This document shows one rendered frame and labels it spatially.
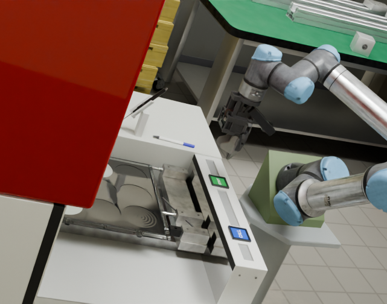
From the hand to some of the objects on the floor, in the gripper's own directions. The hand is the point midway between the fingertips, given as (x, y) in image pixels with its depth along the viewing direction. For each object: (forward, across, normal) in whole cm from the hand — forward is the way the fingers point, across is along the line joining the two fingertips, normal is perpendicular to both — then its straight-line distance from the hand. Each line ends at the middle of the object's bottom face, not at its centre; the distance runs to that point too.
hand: (230, 155), depth 226 cm
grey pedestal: (+106, -16, +43) cm, 115 cm away
